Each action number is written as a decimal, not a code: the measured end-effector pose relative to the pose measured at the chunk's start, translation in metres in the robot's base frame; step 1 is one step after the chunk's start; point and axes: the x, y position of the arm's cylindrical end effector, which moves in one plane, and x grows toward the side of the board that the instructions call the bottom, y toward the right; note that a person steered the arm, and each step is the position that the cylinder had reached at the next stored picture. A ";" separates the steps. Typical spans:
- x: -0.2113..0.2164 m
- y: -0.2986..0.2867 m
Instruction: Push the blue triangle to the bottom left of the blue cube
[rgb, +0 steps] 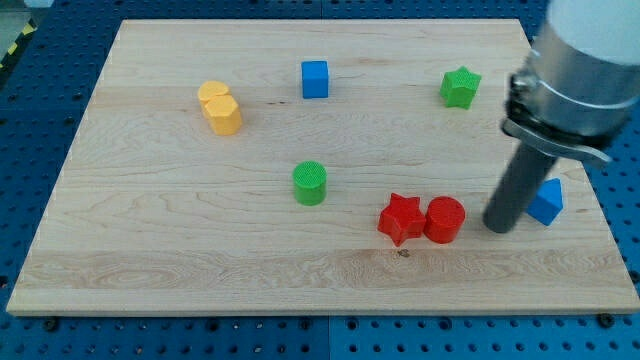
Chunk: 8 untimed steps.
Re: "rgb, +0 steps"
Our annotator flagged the blue triangle block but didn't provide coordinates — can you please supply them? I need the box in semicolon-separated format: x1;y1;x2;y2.
526;178;564;226

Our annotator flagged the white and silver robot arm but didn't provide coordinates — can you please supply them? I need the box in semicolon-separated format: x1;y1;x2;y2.
502;0;639;167

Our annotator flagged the blue cube block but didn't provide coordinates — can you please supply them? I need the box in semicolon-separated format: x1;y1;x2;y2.
301;60;329;99

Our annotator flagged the green cylinder block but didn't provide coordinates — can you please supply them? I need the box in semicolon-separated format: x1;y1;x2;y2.
292;161;327;206

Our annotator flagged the light wooden board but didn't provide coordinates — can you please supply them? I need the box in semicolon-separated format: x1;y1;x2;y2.
7;19;639;317

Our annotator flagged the red star block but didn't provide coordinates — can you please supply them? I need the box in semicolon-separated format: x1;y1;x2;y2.
377;193;426;247

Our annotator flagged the yellow hexagon block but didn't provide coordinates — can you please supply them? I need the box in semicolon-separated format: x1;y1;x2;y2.
204;95;243;136

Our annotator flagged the red cylinder block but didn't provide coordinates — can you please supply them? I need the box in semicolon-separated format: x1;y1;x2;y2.
423;196;466;244

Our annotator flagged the yellow cylinder block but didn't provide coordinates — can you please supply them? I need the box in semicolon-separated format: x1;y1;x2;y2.
197;80;231;117

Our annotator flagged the green star block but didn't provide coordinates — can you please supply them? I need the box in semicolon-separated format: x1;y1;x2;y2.
439;66;482;110

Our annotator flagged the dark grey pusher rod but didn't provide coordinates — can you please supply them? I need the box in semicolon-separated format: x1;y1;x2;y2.
482;143;557;234

